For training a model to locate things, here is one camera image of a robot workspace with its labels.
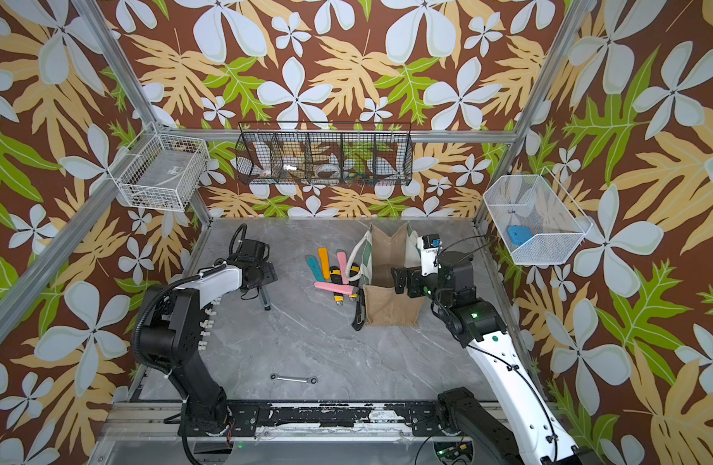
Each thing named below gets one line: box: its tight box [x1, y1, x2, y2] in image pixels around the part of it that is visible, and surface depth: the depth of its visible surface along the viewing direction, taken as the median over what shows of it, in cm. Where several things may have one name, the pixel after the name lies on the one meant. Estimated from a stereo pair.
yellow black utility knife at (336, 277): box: [329, 265, 344, 307], surface depth 103 cm
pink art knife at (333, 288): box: [313, 280, 355, 296], surface depth 100 cm
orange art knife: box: [317, 248, 331, 280], surface depth 110 cm
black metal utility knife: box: [351, 287, 367, 332], surface depth 94 cm
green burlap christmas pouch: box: [344, 221, 426, 327], surface depth 90 cm
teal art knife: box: [305, 254, 327, 282], surface depth 107 cm
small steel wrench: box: [270, 372, 318, 385], surface depth 83 cm
